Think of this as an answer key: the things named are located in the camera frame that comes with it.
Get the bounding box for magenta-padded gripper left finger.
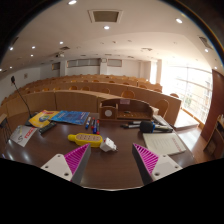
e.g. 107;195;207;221
40;142;92;186

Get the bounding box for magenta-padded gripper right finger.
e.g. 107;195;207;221
131;142;184;186

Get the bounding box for white charger block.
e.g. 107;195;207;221
99;136;118;153

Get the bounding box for white open book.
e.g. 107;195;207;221
142;132;188;157

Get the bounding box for yellow power strip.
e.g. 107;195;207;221
67;132;104;148

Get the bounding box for black remote control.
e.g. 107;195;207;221
38;121;58;135

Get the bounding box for black handheld microphone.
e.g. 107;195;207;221
138;120;174;134

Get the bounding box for white and red leaflet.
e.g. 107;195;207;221
10;124;38;148

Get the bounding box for white remote control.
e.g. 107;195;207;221
152;114;169;127

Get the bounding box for yellow book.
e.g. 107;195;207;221
28;110;60;129

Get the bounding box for blue book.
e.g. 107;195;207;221
50;110;91;126

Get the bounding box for wooden lecture hall chairs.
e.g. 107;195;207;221
33;74;181;118

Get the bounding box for wooden lecture desk rows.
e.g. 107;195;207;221
0;73;183;126

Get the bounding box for wooden desk organizer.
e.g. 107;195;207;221
98;97;155;122

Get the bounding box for large window with railing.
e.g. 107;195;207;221
161;64;213;124

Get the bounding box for black gooseneck microphone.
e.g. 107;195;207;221
10;75;38;126

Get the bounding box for square ceiling air vent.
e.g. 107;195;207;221
198;35;213;50
87;8;124;24

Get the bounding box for ceiling spot lights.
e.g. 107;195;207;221
8;0;211;53

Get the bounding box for dark metal frame chair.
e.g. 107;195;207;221
0;113;13;144

